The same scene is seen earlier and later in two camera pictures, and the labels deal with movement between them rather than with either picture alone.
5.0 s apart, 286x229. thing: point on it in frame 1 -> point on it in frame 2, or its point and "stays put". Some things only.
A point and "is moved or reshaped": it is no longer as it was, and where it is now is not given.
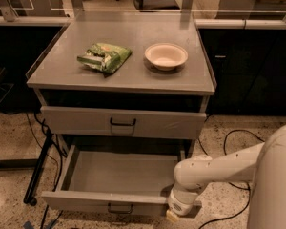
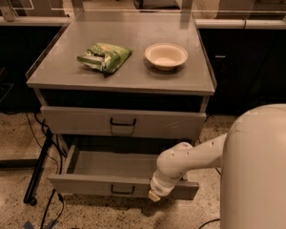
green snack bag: [106, 57] stays put
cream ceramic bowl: [166, 55] stays put
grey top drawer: [123, 122] stays put
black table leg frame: [37, 164] stays put
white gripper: [180, 204] -> [158, 187]
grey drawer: [134, 179] is moved or reshaped
